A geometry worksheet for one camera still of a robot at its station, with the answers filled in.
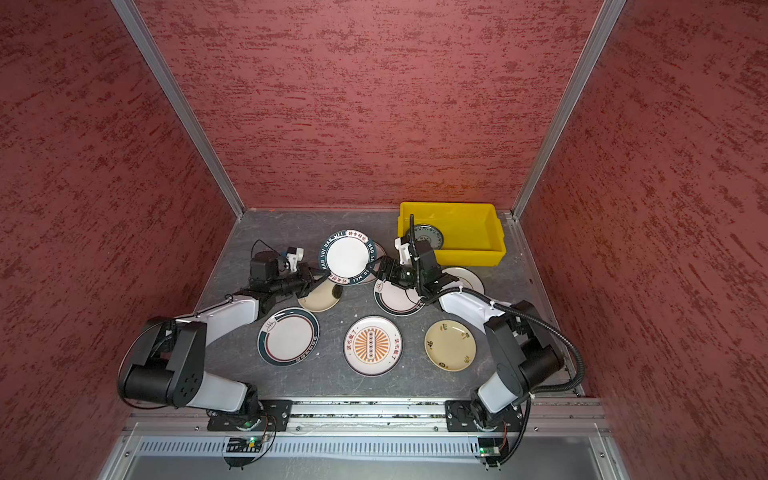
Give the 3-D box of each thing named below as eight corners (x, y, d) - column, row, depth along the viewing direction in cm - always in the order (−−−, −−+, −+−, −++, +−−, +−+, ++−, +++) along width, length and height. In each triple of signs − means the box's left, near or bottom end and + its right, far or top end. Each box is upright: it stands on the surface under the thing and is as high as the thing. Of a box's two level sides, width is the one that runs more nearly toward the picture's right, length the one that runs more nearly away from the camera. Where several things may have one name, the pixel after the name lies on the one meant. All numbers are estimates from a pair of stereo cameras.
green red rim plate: (250, 366, 84) (248, 364, 82) (267, 310, 95) (265, 307, 94) (314, 366, 84) (312, 364, 83) (323, 310, 95) (322, 307, 94)
